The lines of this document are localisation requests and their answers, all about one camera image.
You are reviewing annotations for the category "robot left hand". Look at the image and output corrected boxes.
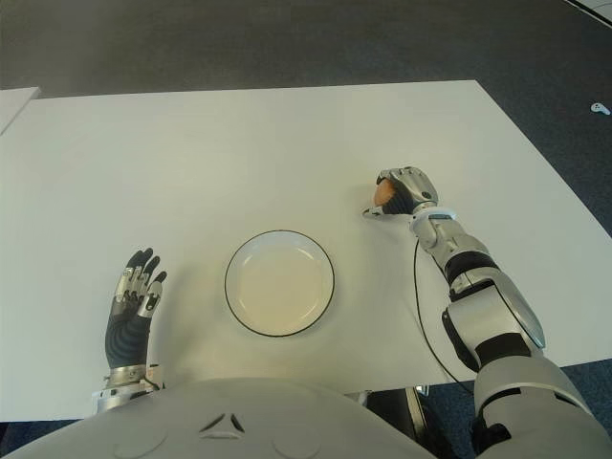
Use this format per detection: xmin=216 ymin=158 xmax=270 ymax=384
xmin=104 ymin=247 xmax=168 ymax=369

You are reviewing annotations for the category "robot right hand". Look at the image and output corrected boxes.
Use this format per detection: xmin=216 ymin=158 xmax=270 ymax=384
xmin=361 ymin=164 xmax=440 ymax=220

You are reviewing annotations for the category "red yellow apple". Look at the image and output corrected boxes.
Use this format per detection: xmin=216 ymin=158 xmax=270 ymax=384
xmin=372 ymin=179 xmax=398 ymax=208

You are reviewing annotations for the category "white plate black rim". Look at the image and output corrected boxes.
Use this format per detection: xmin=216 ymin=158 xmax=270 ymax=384
xmin=224 ymin=229 xmax=337 ymax=340

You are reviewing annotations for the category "grey robot torso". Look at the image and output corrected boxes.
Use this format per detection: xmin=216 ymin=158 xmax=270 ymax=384
xmin=0 ymin=377 xmax=480 ymax=459

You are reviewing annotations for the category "white side table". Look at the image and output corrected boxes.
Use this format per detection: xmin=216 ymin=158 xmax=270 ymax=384
xmin=0 ymin=85 xmax=40 ymax=137

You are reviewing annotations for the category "white board edge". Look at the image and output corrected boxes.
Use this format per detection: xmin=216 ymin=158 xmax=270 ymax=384
xmin=563 ymin=0 xmax=612 ymax=23

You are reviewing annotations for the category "thin black cable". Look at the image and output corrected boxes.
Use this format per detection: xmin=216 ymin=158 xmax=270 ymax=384
xmin=412 ymin=240 xmax=477 ymax=396

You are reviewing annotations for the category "dark metal support frame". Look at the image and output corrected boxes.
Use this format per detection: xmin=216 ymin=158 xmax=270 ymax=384
xmin=343 ymin=384 xmax=461 ymax=459

